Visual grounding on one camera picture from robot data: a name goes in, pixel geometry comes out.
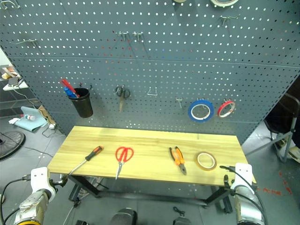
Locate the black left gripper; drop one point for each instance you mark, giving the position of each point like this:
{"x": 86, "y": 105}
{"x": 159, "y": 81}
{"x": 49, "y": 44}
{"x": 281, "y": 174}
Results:
{"x": 55, "y": 182}

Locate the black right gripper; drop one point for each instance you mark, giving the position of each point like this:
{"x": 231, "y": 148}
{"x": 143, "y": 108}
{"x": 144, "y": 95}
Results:
{"x": 227, "y": 185}

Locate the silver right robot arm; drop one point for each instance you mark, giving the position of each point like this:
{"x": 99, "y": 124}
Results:
{"x": 247, "y": 206}

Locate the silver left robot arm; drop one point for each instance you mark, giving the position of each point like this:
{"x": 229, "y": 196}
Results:
{"x": 30, "y": 208}

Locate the tan tape roll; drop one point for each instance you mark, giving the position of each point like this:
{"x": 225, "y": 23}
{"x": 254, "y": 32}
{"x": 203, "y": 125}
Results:
{"x": 198, "y": 164}

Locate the dark rounded robot shape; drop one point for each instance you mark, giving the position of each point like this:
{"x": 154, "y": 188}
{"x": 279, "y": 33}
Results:
{"x": 124, "y": 216}
{"x": 180, "y": 221}

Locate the teal cloth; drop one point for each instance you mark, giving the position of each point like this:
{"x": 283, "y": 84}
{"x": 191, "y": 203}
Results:
{"x": 32, "y": 123}

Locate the black round fan base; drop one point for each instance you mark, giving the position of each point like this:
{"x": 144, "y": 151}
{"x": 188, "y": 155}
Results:
{"x": 9, "y": 143}

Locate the small white bottle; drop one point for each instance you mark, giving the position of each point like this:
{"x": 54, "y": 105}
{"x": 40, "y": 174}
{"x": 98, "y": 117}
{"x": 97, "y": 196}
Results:
{"x": 29, "y": 117}

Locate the red tape roll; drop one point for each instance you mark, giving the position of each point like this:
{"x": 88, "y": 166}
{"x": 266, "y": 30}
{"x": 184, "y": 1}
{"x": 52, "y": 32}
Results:
{"x": 220, "y": 112}

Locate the black plastic cup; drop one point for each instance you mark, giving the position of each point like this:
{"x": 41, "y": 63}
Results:
{"x": 83, "y": 105}

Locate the blue tape roll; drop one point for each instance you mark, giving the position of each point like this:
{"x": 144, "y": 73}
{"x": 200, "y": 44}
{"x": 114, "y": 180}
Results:
{"x": 191, "y": 114}

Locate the black folding chair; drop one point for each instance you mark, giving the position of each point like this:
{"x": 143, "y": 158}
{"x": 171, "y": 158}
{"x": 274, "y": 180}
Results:
{"x": 287, "y": 122}

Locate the blue pen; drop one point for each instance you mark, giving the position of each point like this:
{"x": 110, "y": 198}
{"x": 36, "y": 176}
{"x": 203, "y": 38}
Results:
{"x": 69, "y": 92}

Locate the red and blue pens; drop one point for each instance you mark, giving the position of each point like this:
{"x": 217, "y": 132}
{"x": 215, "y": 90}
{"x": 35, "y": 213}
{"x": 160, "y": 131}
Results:
{"x": 68, "y": 86}

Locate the small metal peg hook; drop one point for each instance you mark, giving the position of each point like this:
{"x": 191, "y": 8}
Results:
{"x": 179, "y": 102}

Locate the white side shelf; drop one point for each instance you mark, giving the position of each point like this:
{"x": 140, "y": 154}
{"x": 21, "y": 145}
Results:
{"x": 14, "y": 85}

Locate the grey perforated pegboard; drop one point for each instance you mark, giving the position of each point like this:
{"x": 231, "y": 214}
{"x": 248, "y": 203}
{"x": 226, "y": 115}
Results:
{"x": 164, "y": 58}

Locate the long metal peg hook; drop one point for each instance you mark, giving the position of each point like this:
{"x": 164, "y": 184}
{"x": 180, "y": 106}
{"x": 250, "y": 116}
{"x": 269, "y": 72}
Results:
{"x": 27, "y": 41}
{"x": 228, "y": 17}
{"x": 9, "y": 4}

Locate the metal double peg hook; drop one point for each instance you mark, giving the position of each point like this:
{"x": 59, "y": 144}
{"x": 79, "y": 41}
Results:
{"x": 138, "y": 35}
{"x": 123, "y": 35}

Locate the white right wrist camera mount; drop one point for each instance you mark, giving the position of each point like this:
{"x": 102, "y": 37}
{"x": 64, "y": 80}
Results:
{"x": 242, "y": 174}

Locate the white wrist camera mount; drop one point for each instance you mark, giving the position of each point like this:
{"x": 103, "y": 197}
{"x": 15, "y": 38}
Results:
{"x": 242, "y": 174}
{"x": 39, "y": 178}

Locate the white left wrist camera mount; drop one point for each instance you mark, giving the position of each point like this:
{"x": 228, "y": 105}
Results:
{"x": 39, "y": 178}

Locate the black metal table frame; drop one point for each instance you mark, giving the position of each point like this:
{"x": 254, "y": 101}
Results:
{"x": 93, "y": 187}

